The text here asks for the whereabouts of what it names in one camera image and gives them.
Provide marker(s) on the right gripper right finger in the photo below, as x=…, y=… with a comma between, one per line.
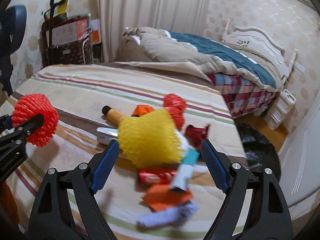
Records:
x=268, y=215

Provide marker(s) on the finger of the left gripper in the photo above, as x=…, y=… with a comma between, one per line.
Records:
x=5, y=123
x=29, y=127

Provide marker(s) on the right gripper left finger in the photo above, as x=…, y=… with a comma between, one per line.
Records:
x=51, y=216

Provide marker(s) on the red foam fruit net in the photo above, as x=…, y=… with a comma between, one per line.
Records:
x=35, y=113

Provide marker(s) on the silver white tube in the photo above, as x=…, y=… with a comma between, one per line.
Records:
x=106, y=134

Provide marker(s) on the yellow bottle black cap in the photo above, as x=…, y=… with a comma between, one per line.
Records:
x=113, y=115

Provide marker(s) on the lavender paper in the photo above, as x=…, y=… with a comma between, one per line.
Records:
x=175, y=216

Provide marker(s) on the white teal tube box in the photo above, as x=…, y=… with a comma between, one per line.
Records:
x=184, y=172

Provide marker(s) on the orange paper piece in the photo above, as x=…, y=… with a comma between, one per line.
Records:
x=159, y=197

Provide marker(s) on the dark red wrapper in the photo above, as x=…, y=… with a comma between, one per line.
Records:
x=196, y=135

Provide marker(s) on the red snack wrapper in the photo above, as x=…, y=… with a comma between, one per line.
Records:
x=154, y=176

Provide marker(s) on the yellow foam fruit net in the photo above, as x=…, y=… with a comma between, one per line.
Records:
x=150, y=140

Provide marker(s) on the black trash bag bin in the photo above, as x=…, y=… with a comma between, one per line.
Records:
x=260, y=152

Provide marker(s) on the striped bed sheet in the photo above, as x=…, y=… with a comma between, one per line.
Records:
x=79, y=94

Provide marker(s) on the white door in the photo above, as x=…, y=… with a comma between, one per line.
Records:
x=299, y=159

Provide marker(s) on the patterned brown storage box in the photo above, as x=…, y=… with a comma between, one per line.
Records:
x=77, y=52

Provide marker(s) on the cardboard box with orange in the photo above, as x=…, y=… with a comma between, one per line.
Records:
x=70, y=32

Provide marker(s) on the orange plastic bag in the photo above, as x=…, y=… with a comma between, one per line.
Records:
x=141, y=110

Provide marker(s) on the white plastic drawer unit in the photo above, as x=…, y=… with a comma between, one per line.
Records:
x=279, y=109

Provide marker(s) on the white orange small box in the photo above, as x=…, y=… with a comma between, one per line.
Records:
x=95, y=30

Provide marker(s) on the plaid bed sheet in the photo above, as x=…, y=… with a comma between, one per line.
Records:
x=241, y=96

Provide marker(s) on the red plastic bag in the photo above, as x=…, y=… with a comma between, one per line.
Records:
x=175, y=105

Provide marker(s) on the beige and blue quilt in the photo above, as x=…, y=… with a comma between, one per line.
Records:
x=207, y=56

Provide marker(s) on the white wooden headboard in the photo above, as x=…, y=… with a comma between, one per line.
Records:
x=258, y=40

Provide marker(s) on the white curtain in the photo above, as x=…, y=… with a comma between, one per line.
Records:
x=182, y=16

